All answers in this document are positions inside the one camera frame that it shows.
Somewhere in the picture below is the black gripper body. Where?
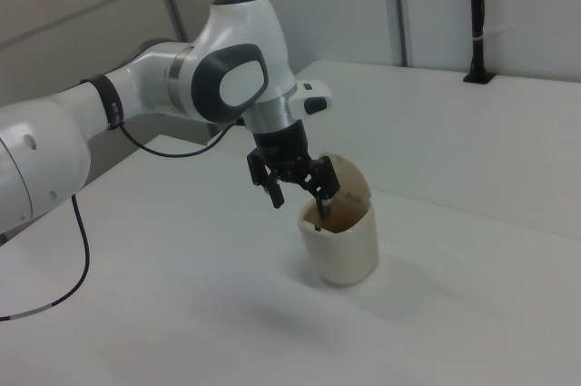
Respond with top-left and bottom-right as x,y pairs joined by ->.
251,119 -> 315,179

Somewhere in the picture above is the small white trash can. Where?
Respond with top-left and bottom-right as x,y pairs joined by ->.
297,149 -> 380,289

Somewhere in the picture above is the grey upright partition post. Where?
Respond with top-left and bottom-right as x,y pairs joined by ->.
379,0 -> 415,67

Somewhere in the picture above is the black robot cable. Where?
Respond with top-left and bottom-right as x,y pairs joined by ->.
0,115 -> 246,322

